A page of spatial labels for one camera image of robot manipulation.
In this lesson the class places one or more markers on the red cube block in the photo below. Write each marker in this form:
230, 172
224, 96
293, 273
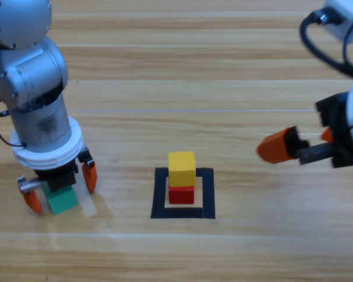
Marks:
181, 196

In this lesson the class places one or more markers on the green cube block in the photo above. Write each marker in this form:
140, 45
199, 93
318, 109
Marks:
63, 201

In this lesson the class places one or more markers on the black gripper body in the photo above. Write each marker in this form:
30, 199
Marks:
60, 179
339, 132

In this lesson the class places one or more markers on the yellow cube block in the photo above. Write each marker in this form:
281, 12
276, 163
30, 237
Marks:
181, 169

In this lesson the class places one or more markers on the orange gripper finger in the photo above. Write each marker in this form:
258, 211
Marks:
32, 201
275, 147
89, 177
328, 135

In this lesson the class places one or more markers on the black tape square outline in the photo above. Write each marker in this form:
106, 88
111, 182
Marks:
159, 191

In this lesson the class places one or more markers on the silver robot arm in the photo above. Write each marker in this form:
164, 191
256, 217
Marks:
26, 67

